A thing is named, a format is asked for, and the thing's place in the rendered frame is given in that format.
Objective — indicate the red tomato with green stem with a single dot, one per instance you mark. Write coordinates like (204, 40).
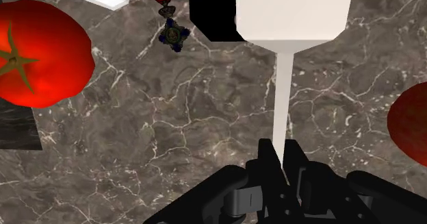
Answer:
(50, 53)

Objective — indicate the dark red tomato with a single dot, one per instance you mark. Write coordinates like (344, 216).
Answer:
(412, 123)

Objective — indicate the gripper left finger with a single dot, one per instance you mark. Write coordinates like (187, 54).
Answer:
(267, 183)

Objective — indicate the white spatula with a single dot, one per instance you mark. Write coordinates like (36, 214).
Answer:
(293, 13)

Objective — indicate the medal with red blue ribbon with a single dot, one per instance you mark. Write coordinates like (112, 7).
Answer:
(173, 34)

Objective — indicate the dark marbled slab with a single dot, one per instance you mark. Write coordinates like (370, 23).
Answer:
(16, 129)

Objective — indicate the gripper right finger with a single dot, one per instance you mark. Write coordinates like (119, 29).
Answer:
(320, 190)

